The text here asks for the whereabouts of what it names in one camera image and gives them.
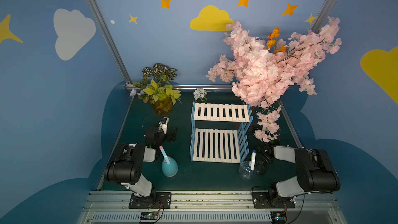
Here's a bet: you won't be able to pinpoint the pink cherry blossom tree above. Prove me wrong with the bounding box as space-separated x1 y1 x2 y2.
207 17 342 143

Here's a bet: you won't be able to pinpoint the left circuit board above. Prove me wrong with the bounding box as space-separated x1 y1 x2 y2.
140 212 158 221

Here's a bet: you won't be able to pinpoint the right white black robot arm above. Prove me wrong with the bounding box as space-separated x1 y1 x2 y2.
258 145 341 201

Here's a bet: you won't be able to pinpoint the clear blue-capped spray bottle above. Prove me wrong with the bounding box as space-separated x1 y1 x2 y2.
239 150 257 180

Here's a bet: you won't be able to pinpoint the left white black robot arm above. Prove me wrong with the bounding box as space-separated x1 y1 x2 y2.
104 124 178 199

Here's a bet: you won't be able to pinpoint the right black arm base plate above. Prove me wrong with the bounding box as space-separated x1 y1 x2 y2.
251 191 295 209

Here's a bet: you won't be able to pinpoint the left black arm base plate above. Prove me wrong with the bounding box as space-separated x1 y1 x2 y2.
128 192 172 209

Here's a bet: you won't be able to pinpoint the blue white slatted shelf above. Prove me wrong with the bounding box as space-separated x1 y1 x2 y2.
190 102 253 164

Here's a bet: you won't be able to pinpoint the aluminium front rail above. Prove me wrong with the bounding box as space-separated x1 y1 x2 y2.
78 190 347 224

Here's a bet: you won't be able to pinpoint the green leafy potted plant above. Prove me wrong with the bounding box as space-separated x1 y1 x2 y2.
133 63 181 116

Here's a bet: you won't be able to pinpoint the circuit board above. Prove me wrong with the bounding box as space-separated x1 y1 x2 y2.
140 212 158 221
271 212 287 224

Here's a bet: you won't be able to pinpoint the right circuit board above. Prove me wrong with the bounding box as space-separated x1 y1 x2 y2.
271 212 287 224

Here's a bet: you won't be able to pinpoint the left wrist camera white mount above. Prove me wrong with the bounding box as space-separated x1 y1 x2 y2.
159 117 169 134

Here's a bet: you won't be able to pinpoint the orange artificial flowers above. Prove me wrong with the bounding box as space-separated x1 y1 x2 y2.
266 28 287 54

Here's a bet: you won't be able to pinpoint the small white flower pot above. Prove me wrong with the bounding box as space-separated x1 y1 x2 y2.
193 88 207 103

